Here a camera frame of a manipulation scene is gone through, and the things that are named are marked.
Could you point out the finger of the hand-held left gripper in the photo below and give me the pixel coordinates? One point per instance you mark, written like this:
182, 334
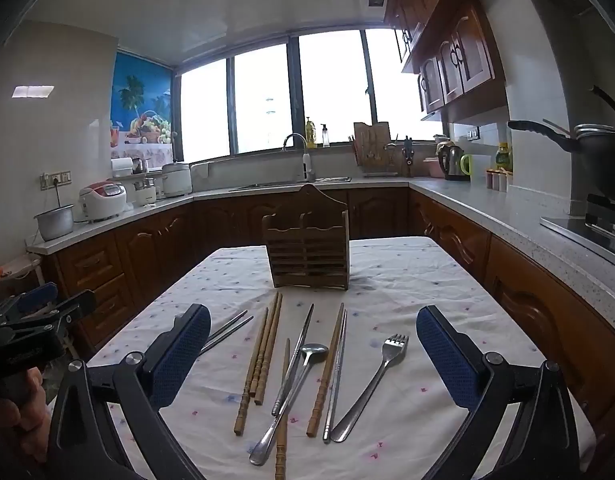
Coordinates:
72, 306
37, 296

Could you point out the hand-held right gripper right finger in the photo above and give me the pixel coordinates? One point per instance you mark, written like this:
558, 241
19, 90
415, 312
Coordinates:
445, 355

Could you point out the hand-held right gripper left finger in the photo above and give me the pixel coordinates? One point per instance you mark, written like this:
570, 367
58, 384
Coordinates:
187, 350

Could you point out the metal chopstick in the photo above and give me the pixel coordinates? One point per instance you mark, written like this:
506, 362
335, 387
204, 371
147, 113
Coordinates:
337, 375

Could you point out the metal spoon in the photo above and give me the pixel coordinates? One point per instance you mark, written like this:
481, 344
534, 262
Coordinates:
315, 354

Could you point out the wooden utensil holder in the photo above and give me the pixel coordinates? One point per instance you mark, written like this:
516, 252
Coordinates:
307, 255

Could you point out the person's left hand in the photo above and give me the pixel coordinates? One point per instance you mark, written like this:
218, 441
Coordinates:
12, 425

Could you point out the white plastic rack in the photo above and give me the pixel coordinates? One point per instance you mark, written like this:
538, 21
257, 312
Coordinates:
17, 272

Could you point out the metal fork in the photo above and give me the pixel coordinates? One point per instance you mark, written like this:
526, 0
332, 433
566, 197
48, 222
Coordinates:
395, 347

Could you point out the metal inner pot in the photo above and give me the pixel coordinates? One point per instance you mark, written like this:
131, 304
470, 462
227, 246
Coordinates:
54, 225

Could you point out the white floral tablecloth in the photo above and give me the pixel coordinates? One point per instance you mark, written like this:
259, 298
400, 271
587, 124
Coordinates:
412, 285

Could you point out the wooden lower cabinets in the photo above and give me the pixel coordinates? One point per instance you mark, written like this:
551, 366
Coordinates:
147, 250

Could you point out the wooden cabinets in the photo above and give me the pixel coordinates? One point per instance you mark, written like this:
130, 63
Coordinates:
452, 55
147, 250

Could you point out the white red rice cooker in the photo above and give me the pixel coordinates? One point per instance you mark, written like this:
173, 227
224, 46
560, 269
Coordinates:
102, 202

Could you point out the small white appliance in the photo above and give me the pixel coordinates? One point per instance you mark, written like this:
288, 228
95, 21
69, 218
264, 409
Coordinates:
147, 194

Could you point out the grey kitchen countertop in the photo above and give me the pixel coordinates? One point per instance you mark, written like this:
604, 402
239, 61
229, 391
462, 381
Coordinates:
462, 205

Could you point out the large white rice cooker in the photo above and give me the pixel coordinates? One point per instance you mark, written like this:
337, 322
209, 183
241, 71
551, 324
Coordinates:
176, 180

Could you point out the pink spice jar set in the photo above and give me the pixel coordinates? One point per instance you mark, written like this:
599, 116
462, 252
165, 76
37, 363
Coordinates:
498, 180

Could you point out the pink container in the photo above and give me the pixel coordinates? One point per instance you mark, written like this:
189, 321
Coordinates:
431, 169

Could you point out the green cup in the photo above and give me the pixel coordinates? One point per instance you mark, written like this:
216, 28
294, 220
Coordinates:
467, 165

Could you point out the steel electric kettle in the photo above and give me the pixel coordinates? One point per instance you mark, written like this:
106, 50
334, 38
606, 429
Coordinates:
452, 162

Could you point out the steel sink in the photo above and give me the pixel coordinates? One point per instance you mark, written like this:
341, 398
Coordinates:
287, 184

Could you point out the black gas stove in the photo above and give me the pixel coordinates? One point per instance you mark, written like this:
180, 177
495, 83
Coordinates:
597, 225

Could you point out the yellow green bottle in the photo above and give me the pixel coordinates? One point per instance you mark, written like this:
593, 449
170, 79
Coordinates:
504, 157

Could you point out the blue fruit print poster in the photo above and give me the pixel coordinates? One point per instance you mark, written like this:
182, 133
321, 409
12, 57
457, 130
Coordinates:
142, 100

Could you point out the chrome faucet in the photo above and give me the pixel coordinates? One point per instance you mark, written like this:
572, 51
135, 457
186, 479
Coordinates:
306, 165

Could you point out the wooden cutting board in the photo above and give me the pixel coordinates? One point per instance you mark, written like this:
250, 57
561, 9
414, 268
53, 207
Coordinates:
371, 145

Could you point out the clear soap dispenser bottle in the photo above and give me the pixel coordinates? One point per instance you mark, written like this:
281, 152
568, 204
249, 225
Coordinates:
326, 137

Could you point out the yellow oil bottle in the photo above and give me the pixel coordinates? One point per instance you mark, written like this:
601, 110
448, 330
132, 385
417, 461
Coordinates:
311, 135

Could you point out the black wok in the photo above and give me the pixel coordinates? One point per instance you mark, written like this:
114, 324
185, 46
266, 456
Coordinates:
602, 155

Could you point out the wooden upper cabinets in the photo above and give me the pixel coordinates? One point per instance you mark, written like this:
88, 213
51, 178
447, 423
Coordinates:
452, 55

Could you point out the wall socket strip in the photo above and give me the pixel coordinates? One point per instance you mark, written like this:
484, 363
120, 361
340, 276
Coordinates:
56, 179

